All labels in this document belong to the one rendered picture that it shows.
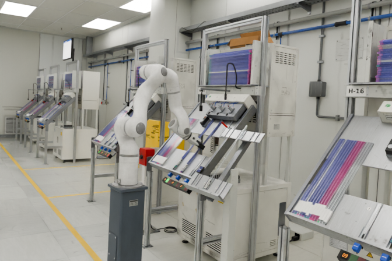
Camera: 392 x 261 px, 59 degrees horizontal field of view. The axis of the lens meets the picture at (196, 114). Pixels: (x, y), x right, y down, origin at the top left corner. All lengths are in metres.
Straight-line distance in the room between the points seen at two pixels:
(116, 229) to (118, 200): 0.18
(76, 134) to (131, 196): 4.72
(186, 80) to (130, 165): 1.99
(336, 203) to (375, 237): 0.23
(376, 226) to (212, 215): 1.44
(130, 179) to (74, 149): 4.72
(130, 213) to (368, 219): 1.30
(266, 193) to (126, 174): 1.17
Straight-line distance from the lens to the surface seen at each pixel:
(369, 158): 1.88
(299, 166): 4.24
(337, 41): 4.01
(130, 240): 2.28
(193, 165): 2.50
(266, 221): 2.90
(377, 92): 2.05
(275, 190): 2.89
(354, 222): 1.67
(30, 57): 10.86
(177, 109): 2.37
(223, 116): 2.62
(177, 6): 6.06
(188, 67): 3.99
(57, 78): 8.19
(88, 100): 6.88
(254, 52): 2.59
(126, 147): 2.15
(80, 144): 6.91
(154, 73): 2.18
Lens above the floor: 1.24
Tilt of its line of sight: 2 degrees down
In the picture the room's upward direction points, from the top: 3 degrees clockwise
